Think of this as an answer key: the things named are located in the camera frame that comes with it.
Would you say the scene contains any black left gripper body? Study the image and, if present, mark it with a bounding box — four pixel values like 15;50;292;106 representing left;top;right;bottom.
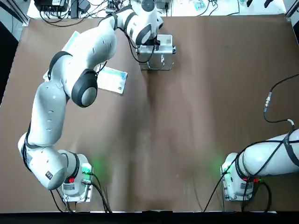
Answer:
146;37;161;51

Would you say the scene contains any aluminium first-aid case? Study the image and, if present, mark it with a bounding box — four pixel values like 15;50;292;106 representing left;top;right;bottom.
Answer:
136;34;177;71

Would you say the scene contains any wide blue white mask packet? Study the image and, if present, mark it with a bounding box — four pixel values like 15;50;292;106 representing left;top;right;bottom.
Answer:
96;66;128;95

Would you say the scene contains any black power adapter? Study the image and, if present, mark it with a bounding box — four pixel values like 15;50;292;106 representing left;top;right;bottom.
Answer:
70;0;92;18

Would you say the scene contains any long blue white mask packet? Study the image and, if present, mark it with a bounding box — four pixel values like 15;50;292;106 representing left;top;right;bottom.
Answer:
61;30;81;51

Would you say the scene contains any black power strip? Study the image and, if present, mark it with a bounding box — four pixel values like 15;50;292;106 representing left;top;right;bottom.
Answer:
34;0;69;13

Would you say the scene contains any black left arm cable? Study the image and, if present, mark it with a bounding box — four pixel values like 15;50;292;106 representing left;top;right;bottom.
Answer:
125;32;157;64

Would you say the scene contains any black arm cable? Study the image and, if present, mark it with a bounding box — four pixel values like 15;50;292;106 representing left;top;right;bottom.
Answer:
125;32;157;64
263;74;299;131

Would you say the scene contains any aluminium frame post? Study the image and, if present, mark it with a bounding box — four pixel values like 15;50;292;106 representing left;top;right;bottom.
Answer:
13;0;30;27
285;0;299;21

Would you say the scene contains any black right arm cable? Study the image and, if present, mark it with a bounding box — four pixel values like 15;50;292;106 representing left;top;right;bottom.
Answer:
263;74;299;131

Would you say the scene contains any black right base cable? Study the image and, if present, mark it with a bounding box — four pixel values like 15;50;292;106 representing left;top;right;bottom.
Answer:
202;151;273;213

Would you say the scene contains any black base cable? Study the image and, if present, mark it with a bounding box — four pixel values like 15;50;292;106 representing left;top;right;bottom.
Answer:
50;171;113;213
202;151;273;213

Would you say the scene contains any black left base cable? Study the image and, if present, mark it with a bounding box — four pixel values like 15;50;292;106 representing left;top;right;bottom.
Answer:
50;171;113;213

